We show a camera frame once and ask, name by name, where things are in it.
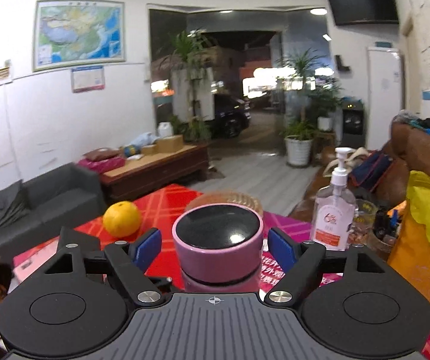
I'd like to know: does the pink thermos cap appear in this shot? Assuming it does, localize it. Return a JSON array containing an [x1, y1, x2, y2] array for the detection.
[[172, 203, 264, 285]]

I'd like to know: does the pink thermos bottle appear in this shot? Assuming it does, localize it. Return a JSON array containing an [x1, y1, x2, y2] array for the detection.
[[182, 270, 260, 293]]

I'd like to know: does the hand sanitizer pump bottle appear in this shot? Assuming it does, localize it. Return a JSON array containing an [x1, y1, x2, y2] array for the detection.
[[310, 147, 356, 251]]

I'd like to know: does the red patterned tablecloth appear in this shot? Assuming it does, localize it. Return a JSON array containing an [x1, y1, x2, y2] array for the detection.
[[11, 183, 430, 360]]

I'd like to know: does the yellow orange fruit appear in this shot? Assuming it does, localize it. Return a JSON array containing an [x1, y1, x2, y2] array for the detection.
[[103, 201, 143, 238]]

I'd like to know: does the small glass jar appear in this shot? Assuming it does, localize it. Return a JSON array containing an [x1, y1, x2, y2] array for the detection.
[[347, 199, 378, 245]]

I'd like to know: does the glass ashtray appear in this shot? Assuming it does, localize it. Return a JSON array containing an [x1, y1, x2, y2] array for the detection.
[[185, 190, 264, 216]]

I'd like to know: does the bronze pen holder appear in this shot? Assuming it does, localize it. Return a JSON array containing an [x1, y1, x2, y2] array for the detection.
[[365, 207, 404, 262]]

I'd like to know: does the pink booklet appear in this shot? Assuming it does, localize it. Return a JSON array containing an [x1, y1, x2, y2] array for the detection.
[[8, 237, 59, 292]]

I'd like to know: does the dark grey sofa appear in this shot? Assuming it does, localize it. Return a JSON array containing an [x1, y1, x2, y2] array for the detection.
[[0, 163, 107, 263]]

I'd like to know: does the yellow dried mango bag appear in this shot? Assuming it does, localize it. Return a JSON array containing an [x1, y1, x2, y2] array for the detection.
[[388, 171, 430, 303]]

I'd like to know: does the white potted plant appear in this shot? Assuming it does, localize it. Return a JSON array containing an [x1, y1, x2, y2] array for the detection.
[[281, 48, 321, 167]]

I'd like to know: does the black water dispenser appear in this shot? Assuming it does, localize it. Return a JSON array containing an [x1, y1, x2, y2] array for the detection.
[[341, 97, 365, 149]]

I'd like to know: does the tall palm plant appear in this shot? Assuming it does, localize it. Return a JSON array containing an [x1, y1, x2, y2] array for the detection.
[[158, 30, 211, 143]]

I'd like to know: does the black parked car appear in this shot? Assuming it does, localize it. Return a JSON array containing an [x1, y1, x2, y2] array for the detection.
[[209, 94, 251, 139]]

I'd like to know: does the brown leather sofa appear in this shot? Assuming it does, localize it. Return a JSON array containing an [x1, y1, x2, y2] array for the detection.
[[287, 121, 430, 226]]

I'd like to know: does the white door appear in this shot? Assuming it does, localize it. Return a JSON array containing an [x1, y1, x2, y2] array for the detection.
[[365, 47, 404, 150]]

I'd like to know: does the framed wall notice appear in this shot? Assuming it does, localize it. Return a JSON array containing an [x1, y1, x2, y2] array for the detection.
[[71, 65, 105, 94]]

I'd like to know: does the wall map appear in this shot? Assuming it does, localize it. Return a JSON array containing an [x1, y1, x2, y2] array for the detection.
[[33, 0, 126, 72]]

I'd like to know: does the wall mounted television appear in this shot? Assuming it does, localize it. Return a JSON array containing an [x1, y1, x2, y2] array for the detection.
[[328, 0, 399, 26]]

